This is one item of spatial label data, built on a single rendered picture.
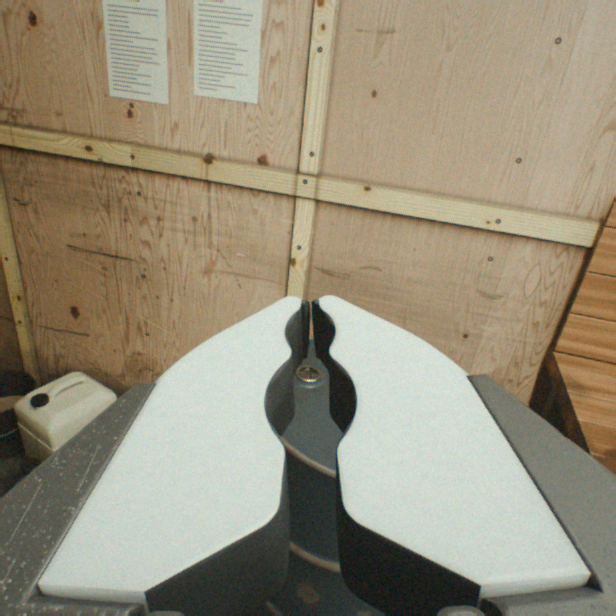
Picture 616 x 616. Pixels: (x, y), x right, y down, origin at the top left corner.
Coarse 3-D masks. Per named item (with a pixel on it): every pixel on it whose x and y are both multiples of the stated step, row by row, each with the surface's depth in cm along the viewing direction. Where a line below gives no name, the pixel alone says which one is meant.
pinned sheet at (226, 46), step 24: (216, 0) 140; (240, 0) 138; (216, 24) 143; (240, 24) 141; (216, 48) 146; (240, 48) 144; (216, 72) 149; (240, 72) 147; (216, 96) 152; (240, 96) 150
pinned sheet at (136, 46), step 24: (120, 0) 146; (144, 0) 145; (120, 24) 150; (144, 24) 148; (120, 48) 153; (144, 48) 151; (120, 72) 156; (144, 72) 154; (120, 96) 159; (144, 96) 157
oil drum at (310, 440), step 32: (320, 384) 128; (320, 416) 117; (288, 448) 105; (320, 448) 108; (288, 480) 110; (320, 480) 103; (320, 512) 107; (320, 544) 111; (288, 576) 122; (320, 576) 116; (256, 608) 141; (288, 608) 127; (320, 608) 121; (352, 608) 119
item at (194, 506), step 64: (256, 320) 11; (192, 384) 9; (256, 384) 9; (128, 448) 7; (192, 448) 7; (256, 448) 7; (128, 512) 6; (192, 512) 6; (256, 512) 6; (64, 576) 6; (128, 576) 6; (192, 576) 6; (256, 576) 6
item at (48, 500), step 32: (128, 416) 8; (64, 448) 7; (96, 448) 7; (32, 480) 7; (64, 480) 7; (96, 480) 7; (0, 512) 6; (32, 512) 6; (64, 512) 6; (0, 544) 6; (32, 544) 6; (0, 576) 6; (32, 576) 6; (0, 608) 5; (32, 608) 5; (64, 608) 5; (96, 608) 5; (128, 608) 5
